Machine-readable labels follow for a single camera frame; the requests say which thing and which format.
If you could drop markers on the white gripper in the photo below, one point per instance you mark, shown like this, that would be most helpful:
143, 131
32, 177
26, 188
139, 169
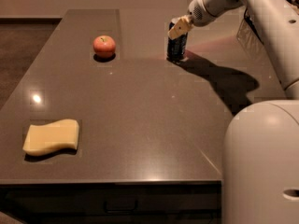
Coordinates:
202, 13

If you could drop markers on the blue pepsi can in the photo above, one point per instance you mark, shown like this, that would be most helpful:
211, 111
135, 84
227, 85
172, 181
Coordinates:
176, 48

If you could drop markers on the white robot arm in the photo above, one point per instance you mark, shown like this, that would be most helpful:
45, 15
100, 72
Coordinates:
261, 146

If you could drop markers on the yellow sponge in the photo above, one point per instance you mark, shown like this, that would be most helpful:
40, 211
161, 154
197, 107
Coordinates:
46, 139

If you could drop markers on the red apple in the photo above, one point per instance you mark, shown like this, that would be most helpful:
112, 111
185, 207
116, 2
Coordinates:
104, 46

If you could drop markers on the black wire basket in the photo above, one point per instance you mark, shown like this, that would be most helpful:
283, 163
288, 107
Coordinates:
249, 22

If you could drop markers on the dark drawer with handle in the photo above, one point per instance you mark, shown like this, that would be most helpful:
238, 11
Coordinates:
118, 200

